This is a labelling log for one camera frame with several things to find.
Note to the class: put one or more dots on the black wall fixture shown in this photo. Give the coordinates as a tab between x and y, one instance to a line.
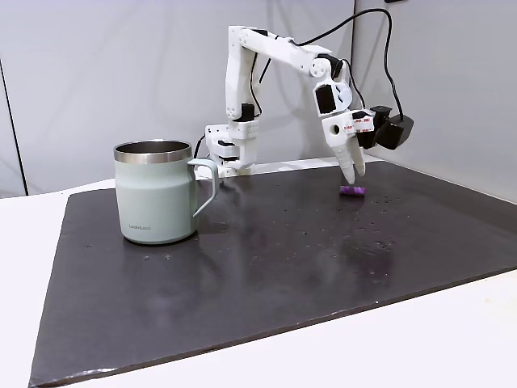
396	1

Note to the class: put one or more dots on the black table mat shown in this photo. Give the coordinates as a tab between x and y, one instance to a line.
258	275

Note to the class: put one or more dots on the mint green steel mug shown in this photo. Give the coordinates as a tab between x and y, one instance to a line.
153	194

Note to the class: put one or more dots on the black camera box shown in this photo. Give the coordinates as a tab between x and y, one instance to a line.
393	129

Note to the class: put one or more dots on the purple pen grip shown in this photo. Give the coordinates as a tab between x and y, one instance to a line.
352	191

